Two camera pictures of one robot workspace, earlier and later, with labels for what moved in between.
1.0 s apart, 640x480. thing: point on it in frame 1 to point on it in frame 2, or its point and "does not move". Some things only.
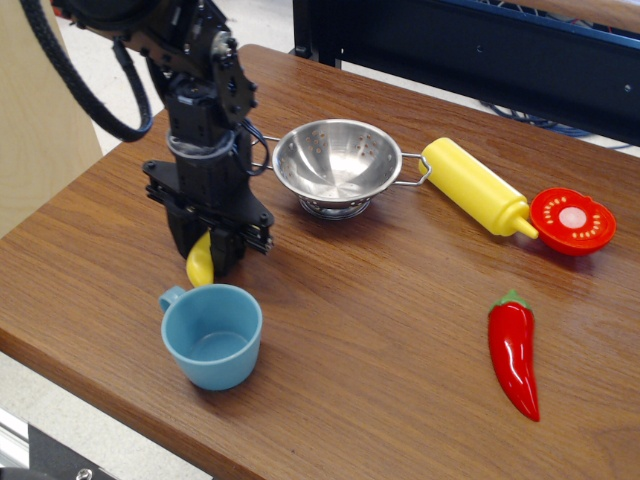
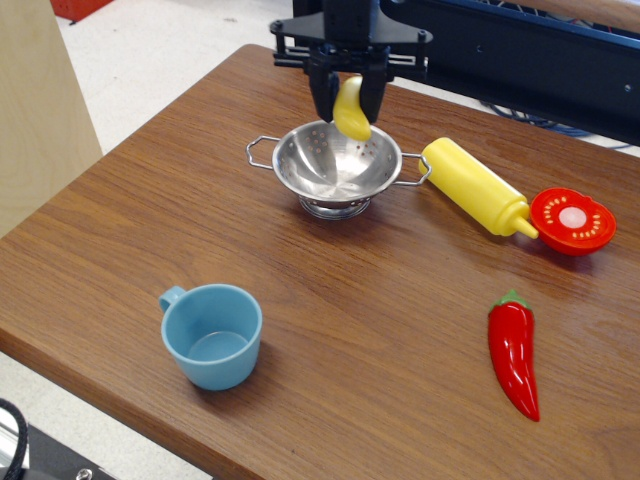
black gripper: (208, 190) to (350, 36)
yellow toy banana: (200, 262) to (349, 112)
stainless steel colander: (333, 167) does not move
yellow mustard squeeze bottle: (479, 189) does not move
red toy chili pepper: (511, 325) does not move
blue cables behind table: (544, 123) does not move
